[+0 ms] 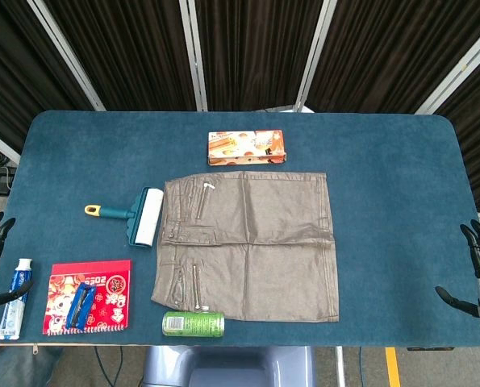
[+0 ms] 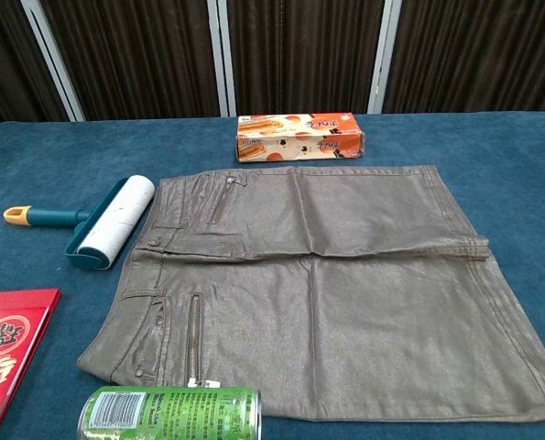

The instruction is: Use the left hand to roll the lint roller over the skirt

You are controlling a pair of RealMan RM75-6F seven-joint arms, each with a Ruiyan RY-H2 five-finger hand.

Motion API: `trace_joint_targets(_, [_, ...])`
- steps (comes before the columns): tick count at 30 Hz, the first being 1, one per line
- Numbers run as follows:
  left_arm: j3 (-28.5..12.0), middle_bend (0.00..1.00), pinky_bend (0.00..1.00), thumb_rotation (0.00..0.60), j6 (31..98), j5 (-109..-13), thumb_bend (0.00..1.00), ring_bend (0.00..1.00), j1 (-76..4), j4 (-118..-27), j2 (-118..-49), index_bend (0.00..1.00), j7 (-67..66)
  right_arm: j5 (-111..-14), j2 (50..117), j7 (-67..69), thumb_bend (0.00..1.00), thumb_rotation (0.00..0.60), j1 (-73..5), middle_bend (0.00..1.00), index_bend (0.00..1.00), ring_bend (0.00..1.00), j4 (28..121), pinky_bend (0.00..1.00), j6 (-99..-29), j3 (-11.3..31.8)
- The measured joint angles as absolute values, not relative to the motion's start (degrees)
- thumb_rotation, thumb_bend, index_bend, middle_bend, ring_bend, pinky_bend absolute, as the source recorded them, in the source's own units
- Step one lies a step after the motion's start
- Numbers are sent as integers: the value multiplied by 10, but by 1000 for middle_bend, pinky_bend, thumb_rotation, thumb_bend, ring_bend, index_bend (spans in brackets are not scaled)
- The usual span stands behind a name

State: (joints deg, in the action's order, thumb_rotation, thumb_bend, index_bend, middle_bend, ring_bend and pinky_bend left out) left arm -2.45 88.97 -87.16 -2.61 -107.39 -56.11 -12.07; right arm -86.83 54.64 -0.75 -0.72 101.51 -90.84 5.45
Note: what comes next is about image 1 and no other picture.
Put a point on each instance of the white table leg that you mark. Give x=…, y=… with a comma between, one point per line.
x=340, y=367

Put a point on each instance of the teal lint roller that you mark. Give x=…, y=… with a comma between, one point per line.
x=147, y=217

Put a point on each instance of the green drink can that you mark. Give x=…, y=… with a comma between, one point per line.
x=195, y=323

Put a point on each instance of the brown skirt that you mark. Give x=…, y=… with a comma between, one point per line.
x=264, y=250

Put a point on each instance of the orange snack box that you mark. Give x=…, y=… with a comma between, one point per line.
x=245, y=147

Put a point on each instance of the red spiral calendar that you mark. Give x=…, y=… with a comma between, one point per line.
x=110, y=298

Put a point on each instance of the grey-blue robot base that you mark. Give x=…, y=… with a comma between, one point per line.
x=231, y=367

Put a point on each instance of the white blue toothpaste tube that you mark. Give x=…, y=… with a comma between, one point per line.
x=15, y=298

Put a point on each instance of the blue denim fabric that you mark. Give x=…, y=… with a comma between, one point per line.
x=13, y=367

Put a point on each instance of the blue felt table cover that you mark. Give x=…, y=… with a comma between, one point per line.
x=82, y=161

